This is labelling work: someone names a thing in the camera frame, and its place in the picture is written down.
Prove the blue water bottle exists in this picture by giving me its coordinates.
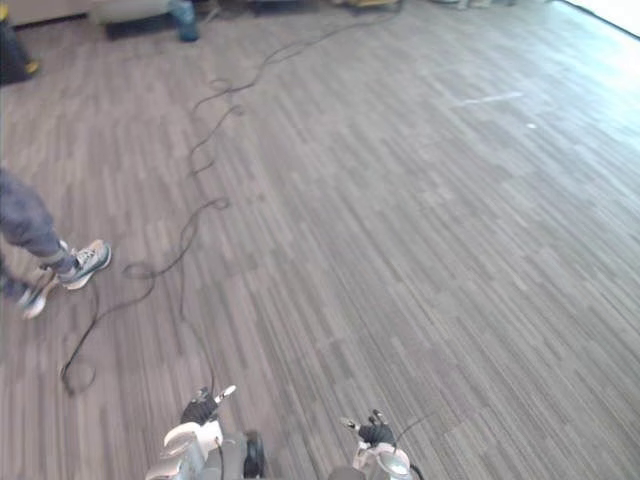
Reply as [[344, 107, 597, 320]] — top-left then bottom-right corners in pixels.
[[168, 0, 200, 43]]

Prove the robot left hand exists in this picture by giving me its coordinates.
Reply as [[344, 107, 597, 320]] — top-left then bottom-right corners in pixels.
[[180, 384, 237, 426]]

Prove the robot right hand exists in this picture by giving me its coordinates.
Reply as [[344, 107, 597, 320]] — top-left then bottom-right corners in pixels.
[[340, 409, 397, 447]]

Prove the light grey sofa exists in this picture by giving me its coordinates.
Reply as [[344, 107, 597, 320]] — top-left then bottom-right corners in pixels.
[[88, 0, 181, 27]]

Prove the dark bag with yellow tip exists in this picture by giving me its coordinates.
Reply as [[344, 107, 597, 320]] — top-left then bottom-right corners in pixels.
[[0, 9, 42, 86]]

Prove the person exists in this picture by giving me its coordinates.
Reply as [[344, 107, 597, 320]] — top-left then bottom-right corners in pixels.
[[0, 168, 113, 321]]

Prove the long black floor cable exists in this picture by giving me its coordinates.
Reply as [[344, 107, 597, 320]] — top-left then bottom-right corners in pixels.
[[58, 9, 401, 397]]

